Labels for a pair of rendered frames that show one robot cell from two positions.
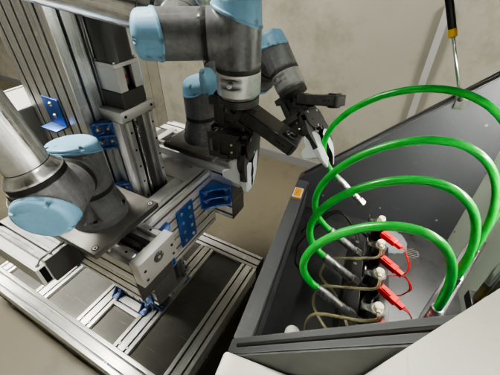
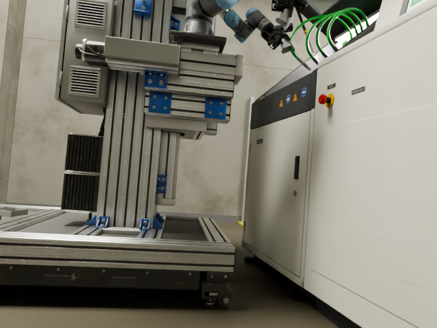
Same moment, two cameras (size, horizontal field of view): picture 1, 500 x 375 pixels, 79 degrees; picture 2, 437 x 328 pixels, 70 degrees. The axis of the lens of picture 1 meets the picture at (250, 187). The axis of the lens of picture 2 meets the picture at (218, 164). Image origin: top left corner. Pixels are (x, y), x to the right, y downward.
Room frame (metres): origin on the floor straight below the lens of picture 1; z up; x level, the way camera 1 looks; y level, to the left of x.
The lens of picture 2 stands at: (-0.51, 1.09, 0.49)
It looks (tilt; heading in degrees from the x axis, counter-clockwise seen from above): 2 degrees up; 324
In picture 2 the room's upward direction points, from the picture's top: 4 degrees clockwise
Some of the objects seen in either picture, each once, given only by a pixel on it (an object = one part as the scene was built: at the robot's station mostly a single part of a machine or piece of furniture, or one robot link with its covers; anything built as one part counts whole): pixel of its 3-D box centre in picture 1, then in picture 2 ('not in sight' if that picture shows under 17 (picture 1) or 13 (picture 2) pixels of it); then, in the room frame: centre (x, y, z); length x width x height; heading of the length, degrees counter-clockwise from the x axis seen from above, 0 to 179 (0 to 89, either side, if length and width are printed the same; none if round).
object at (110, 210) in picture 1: (94, 199); (198, 33); (0.63, 0.42, 1.09); 0.15 x 0.15 x 0.10
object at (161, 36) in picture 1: (172, 32); not in sight; (0.53, 0.12, 1.52); 0.11 x 0.11 x 0.08; 4
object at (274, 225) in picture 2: not in sight; (271, 188); (0.61, -0.08, 0.44); 0.65 x 0.02 x 0.68; 160
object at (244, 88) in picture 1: (238, 83); not in sight; (0.52, 0.02, 1.44); 0.08 x 0.08 x 0.05
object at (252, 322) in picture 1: (279, 257); (279, 106); (0.60, -0.09, 0.87); 0.62 x 0.04 x 0.16; 160
